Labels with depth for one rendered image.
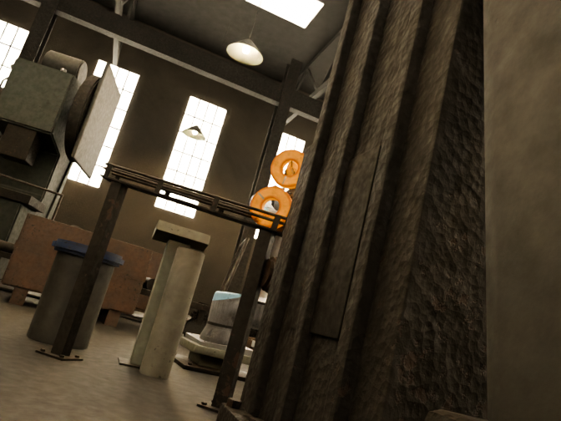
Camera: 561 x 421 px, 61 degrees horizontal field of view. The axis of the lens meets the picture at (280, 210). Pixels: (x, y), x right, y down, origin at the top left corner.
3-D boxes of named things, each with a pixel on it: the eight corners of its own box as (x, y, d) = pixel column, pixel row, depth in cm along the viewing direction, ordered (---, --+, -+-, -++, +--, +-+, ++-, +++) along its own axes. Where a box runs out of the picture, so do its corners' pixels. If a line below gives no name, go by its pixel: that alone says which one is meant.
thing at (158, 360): (170, 381, 185) (208, 252, 197) (139, 374, 182) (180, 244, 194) (166, 375, 197) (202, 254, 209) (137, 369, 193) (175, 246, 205)
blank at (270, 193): (267, 235, 168) (270, 238, 172) (300, 206, 169) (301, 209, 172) (241, 205, 174) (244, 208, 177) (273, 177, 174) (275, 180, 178)
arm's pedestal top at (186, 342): (177, 342, 264) (179, 336, 265) (229, 355, 277) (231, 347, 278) (193, 352, 236) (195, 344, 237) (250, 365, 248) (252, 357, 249)
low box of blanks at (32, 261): (114, 320, 421) (138, 249, 436) (128, 330, 357) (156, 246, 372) (0, 293, 384) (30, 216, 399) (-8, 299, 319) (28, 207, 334)
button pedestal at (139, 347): (170, 375, 199) (212, 235, 213) (113, 362, 192) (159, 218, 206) (165, 368, 214) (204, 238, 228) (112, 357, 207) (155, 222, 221)
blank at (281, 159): (315, 155, 184) (316, 159, 187) (279, 144, 189) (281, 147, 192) (300, 191, 181) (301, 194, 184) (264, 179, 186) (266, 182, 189)
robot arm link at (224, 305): (206, 319, 266) (214, 287, 269) (236, 325, 268) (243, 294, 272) (208, 321, 251) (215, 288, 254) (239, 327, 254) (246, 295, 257)
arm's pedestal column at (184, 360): (164, 355, 264) (169, 340, 266) (229, 368, 280) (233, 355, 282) (183, 368, 229) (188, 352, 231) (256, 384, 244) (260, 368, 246)
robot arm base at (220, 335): (195, 335, 263) (200, 317, 265) (228, 342, 270) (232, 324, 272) (204, 341, 246) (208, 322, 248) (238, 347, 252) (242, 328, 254)
